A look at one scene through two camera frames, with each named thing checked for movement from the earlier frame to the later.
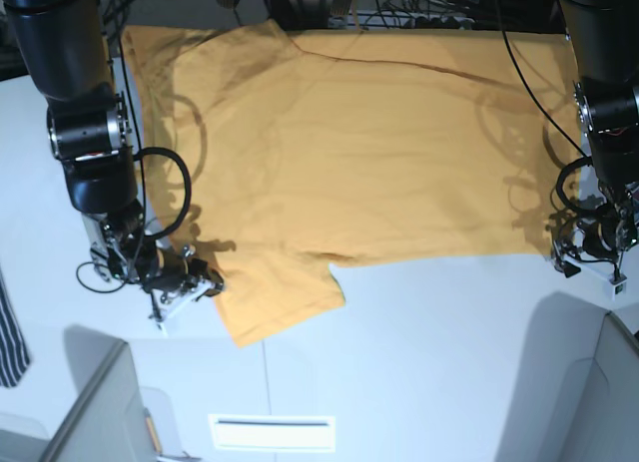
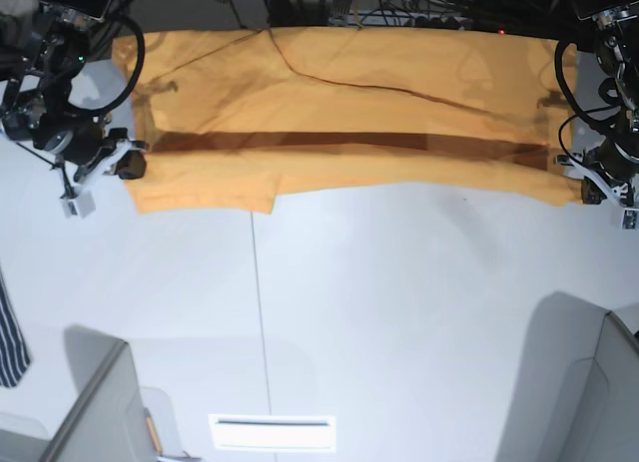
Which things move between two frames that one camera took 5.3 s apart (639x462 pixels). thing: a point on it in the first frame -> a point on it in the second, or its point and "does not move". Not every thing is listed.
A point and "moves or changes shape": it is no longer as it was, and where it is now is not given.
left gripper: x=161 y=269 -> x=99 y=145
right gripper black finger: x=570 y=269 -> x=590 y=193
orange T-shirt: x=274 y=155 moves or changes shape
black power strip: x=399 y=22 does not move
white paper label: x=274 y=432 does not move
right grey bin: x=575 y=394 does not move
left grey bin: x=111 y=419 does not move
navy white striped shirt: x=15 y=356 does not move
